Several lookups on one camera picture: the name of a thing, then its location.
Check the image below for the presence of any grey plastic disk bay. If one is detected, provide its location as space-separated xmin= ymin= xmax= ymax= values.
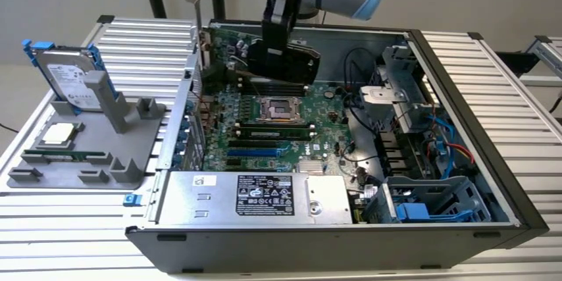
xmin=363 ymin=175 xmax=494 ymax=225

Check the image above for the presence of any green motherboard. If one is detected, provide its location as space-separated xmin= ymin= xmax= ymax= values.
xmin=192 ymin=78 xmax=358 ymax=176

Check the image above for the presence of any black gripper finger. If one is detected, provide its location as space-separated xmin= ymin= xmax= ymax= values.
xmin=252 ymin=0 xmax=307 ymax=81

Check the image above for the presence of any neighbouring metal slat table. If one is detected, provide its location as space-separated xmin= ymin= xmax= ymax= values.
xmin=517 ymin=36 xmax=562 ymax=88

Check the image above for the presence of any black labelled RAM stick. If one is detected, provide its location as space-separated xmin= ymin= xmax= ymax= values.
xmin=239 ymin=128 xmax=311 ymax=140

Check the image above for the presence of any silver CPU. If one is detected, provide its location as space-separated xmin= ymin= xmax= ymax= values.
xmin=36 ymin=122 xmax=88 ymax=151

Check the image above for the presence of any graphics card with black cooler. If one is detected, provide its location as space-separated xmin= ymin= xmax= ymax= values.
xmin=186 ymin=0 xmax=322 ymax=86

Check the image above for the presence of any silver power supply unit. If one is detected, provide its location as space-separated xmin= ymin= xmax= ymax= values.
xmin=155 ymin=170 xmax=355 ymax=226

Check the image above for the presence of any black open PC case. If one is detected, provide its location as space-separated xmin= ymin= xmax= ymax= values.
xmin=124 ymin=19 xmax=550 ymax=275

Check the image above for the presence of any hard disk in blue carrier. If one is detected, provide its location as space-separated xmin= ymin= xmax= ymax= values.
xmin=20 ymin=39 xmax=119 ymax=113

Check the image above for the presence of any black looped power cable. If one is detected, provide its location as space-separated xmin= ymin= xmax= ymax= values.
xmin=343 ymin=47 xmax=379 ymax=111

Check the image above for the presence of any green RAM stick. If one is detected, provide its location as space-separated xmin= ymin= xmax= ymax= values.
xmin=21 ymin=149 xmax=110 ymax=163

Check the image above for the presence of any red data wire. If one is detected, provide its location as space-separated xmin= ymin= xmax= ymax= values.
xmin=446 ymin=141 xmax=477 ymax=164

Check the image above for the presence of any long black expansion slot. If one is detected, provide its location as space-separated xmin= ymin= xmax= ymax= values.
xmin=227 ymin=140 xmax=282 ymax=149

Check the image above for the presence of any metal drive cage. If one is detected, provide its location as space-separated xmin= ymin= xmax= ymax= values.
xmin=358 ymin=45 xmax=443 ymax=134

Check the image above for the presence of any blue expansion slot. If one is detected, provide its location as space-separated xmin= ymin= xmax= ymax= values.
xmin=226 ymin=148 xmax=283 ymax=158

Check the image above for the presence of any blue plastic bay block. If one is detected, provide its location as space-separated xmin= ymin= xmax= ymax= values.
xmin=394 ymin=202 xmax=433 ymax=223

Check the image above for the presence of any blue data wire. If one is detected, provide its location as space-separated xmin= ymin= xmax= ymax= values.
xmin=425 ymin=112 xmax=466 ymax=180

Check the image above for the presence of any grey parts rack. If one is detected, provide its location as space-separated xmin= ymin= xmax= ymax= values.
xmin=7 ymin=70 xmax=171 ymax=190

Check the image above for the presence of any CPU socket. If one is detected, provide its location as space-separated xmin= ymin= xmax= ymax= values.
xmin=258 ymin=95 xmax=304 ymax=121

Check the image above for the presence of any small silver heatsink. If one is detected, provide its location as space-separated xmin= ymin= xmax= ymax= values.
xmin=298 ymin=159 xmax=328 ymax=175

